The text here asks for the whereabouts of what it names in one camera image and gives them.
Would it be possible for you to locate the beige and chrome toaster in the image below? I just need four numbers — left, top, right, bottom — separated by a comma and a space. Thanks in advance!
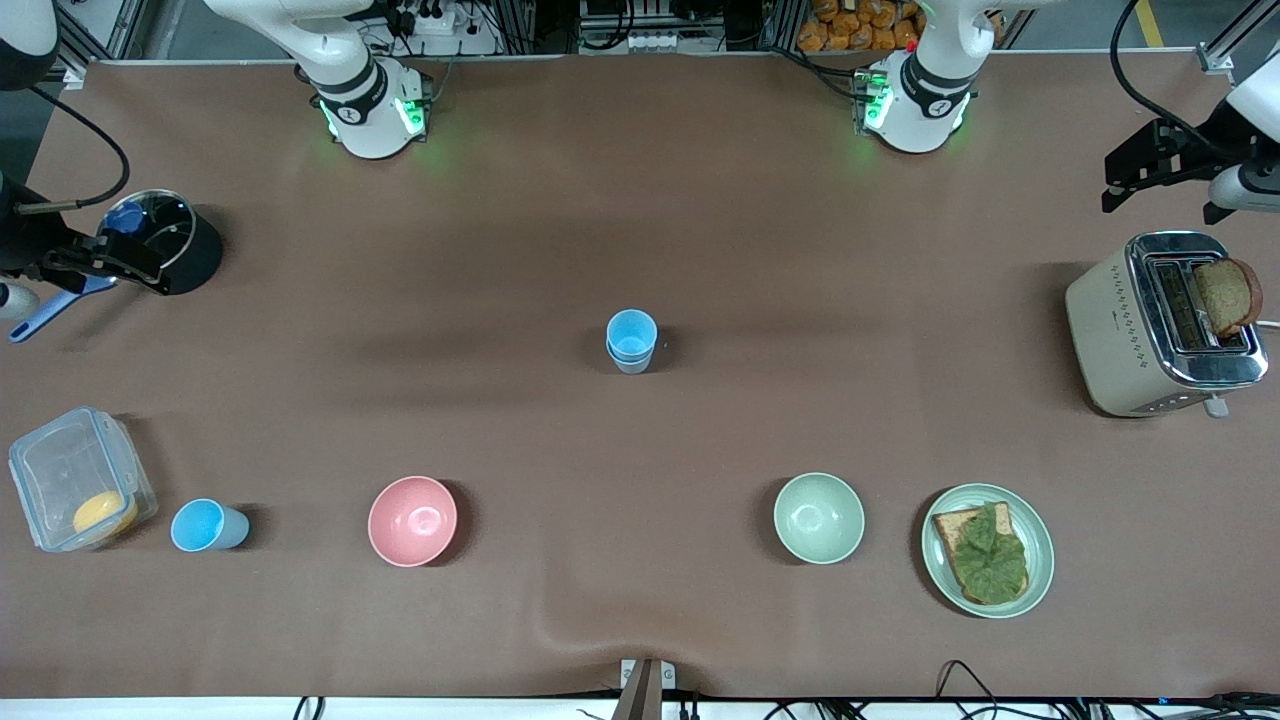
1065, 230, 1271, 419

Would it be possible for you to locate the brown bread slice under lettuce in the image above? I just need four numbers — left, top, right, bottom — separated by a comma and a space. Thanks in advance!
932, 500, 1031, 606

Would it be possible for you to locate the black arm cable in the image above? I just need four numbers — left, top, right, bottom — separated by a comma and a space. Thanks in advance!
1108, 0, 1241, 161
15, 83, 133, 215

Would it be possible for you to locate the glass lid with blue knob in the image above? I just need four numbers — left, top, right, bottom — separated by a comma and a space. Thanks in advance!
97, 190, 194, 276

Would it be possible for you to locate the pale green bowl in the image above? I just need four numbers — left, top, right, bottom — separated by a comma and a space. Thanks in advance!
773, 472, 866, 566

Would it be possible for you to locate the pale green plate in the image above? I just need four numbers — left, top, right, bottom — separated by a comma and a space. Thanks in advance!
921, 484, 1055, 619

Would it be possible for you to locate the pink bowl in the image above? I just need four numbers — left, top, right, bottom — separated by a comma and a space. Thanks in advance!
367, 475, 459, 568

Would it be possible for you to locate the green lettuce leaf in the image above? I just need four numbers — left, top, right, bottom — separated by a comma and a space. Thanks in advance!
950, 503, 1029, 604

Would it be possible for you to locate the bright blue cup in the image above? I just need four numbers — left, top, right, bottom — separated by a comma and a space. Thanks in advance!
606, 309, 659, 364

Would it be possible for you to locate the black pot with blue handle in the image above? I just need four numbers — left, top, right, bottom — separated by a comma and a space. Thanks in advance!
8, 188, 224, 343

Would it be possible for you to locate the bag of orange buns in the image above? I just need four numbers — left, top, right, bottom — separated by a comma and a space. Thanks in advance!
797, 0, 931, 53

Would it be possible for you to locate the brown bread slice in toaster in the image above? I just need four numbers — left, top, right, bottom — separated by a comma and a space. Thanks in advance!
1192, 257, 1264, 339

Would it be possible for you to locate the light blue cup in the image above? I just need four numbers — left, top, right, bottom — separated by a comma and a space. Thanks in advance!
170, 498, 251, 553

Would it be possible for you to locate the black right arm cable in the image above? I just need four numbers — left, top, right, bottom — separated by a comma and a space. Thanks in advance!
15, 83, 133, 215

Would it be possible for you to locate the aluminium frame strut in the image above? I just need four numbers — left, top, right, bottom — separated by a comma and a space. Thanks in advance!
55, 0, 141, 81
1197, 0, 1280, 73

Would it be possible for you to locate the metal table bracket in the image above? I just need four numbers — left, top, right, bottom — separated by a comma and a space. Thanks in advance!
612, 658, 677, 720

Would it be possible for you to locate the clear plastic food container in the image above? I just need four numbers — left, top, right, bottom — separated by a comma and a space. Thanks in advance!
8, 406, 159, 553

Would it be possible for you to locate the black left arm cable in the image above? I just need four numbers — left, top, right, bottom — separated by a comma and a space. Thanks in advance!
1108, 0, 1241, 161

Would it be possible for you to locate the black cable loop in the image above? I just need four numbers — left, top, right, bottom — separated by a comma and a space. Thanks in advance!
935, 659, 1001, 703

